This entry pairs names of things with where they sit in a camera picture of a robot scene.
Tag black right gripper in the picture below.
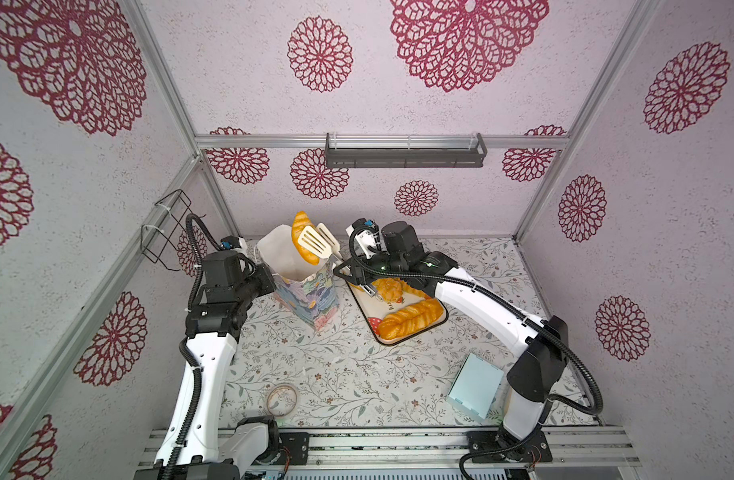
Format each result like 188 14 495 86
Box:
333 251 409 287

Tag floral paper gift bag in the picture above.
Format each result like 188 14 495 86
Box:
256 225 340 332

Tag white slotted tongs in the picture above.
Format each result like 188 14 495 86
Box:
313 223 345 267

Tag long croissant bread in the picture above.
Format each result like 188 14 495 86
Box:
291 211 323 265

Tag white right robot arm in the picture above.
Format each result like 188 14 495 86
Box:
345 219 571 441

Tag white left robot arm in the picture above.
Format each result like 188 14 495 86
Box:
153 249 275 479

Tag braided yellow bread loaf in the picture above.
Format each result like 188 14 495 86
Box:
377 299 445 340

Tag strawberry print serving tray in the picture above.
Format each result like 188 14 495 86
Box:
348 278 449 346

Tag round tape roll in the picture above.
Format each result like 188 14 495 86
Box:
266 384 300 418

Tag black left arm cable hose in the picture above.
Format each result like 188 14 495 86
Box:
159 211 225 480

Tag black wire wall basket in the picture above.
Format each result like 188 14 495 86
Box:
139 189 193 272

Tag black wall shelf rack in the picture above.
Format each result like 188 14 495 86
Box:
324 134 488 169

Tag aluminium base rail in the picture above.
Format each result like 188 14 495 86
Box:
132 425 644 480

